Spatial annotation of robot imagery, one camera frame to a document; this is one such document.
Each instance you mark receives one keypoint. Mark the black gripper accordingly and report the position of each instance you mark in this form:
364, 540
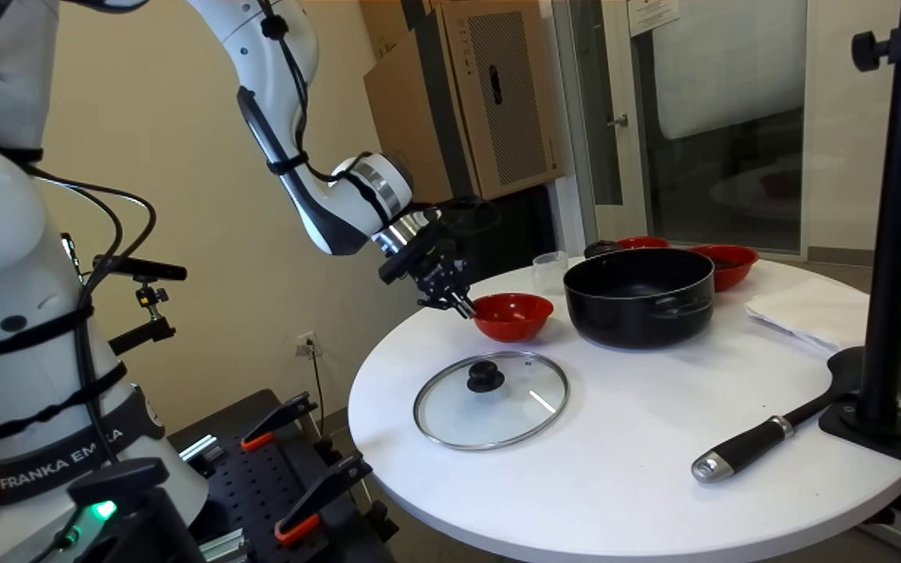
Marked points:
435, 266

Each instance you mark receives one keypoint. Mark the orange bowl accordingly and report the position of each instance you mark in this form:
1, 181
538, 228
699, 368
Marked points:
515, 316

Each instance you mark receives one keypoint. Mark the glass pot lid black knob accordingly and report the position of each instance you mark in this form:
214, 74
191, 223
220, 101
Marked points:
515, 412

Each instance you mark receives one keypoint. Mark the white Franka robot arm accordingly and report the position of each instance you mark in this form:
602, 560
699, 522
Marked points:
1, 315

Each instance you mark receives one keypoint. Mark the small red bowl dark rim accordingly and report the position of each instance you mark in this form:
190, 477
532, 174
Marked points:
638, 246

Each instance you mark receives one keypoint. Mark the wide red bowl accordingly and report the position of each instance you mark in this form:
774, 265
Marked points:
729, 266

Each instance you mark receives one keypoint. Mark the black cooking pot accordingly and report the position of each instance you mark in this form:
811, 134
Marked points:
638, 315

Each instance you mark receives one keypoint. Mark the black perforated work board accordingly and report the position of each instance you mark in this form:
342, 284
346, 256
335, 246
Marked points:
250, 490

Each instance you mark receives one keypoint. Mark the white door sign paper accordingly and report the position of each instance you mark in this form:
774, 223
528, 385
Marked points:
656, 18

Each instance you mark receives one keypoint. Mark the white cloth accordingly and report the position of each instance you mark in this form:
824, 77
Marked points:
837, 315

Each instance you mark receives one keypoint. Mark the white wall outlet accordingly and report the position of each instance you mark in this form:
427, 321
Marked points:
309, 345

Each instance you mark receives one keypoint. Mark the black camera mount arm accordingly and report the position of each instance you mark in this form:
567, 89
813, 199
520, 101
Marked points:
142, 285

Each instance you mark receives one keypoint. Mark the black camera stand pole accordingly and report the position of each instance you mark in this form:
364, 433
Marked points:
900, 206

